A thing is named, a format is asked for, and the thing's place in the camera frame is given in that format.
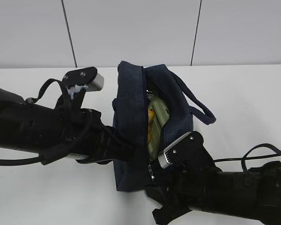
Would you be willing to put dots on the yellow pear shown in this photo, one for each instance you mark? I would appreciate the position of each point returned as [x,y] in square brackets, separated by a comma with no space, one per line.
[151,115]

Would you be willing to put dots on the green lidded glass container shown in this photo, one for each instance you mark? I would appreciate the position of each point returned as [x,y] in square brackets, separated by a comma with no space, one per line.
[162,115]

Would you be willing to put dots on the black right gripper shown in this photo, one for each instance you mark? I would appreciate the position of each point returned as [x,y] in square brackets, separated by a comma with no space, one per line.
[184,191]

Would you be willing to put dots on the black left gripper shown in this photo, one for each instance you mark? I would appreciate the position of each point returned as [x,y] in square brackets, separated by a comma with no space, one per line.
[93,142]

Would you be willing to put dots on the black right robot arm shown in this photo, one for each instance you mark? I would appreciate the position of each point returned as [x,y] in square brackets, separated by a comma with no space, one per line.
[255,194]

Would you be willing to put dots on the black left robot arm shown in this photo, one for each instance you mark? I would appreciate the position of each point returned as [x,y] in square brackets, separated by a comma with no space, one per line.
[66,131]

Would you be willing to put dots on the navy blue lunch bag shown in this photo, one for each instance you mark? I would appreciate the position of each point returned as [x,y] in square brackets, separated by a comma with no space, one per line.
[131,120]

